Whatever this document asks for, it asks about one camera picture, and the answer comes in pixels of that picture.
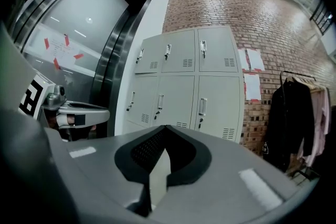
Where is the steel elevator door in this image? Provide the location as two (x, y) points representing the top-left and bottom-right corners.
(5, 0), (158, 141)

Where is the black framed window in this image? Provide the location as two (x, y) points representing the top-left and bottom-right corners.
(309, 0), (334, 36)

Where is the white paper notice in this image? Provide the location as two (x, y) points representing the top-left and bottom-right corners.
(34, 34), (85, 68)

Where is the row of wooden hangers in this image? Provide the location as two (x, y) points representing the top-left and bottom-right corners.
(287, 75), (328, 92)

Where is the black metal clothes rack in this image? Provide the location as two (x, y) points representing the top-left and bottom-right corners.
(279, 69), (322, 183)

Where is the pink hanging garment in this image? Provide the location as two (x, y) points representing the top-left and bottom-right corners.
(296, 86), (332, 166)

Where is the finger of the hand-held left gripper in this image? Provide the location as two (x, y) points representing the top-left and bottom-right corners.
(65, 101), (106, 106)
(57, 105), (110, 127)

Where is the grey metal locker door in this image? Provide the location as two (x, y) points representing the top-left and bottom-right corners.
(156, 75), (196, 128)

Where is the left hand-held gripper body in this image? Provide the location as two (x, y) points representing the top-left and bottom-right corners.
(18, 73), (69, 140)

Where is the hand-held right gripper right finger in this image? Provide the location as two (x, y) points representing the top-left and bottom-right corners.
(151, 124), (308, 224)

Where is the white wall paper sheet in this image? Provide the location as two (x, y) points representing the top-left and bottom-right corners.
(246, 48), (266, 71)
(243, 73), (263, 102)
(237, 48), (250, 71)

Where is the grey metal locker cabinet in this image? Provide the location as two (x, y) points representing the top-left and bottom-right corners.
(124, 25), (246, 145)

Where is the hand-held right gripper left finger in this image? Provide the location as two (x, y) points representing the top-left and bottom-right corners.
(44, 124), (166, 224)

